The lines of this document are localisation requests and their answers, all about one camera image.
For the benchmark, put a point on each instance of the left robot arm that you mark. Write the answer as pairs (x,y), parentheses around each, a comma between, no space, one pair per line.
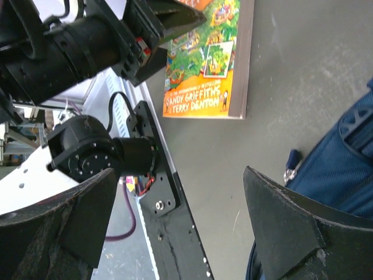
(83,69)

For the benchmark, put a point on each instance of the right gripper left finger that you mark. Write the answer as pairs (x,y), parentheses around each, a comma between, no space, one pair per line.
(61,237)

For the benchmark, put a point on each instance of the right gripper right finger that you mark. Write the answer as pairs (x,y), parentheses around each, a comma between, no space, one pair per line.
(299,238)

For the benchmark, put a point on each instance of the orange treehouse paperback book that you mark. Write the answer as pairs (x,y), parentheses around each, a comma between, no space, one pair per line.
(207,69)

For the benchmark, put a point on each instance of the navy blue student backpack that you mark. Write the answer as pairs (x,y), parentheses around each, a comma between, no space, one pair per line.
(338,171)

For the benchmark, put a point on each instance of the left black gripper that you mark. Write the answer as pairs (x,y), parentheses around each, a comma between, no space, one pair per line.
(137,34)

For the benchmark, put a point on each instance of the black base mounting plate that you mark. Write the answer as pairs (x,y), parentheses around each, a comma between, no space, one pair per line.
(170,230)

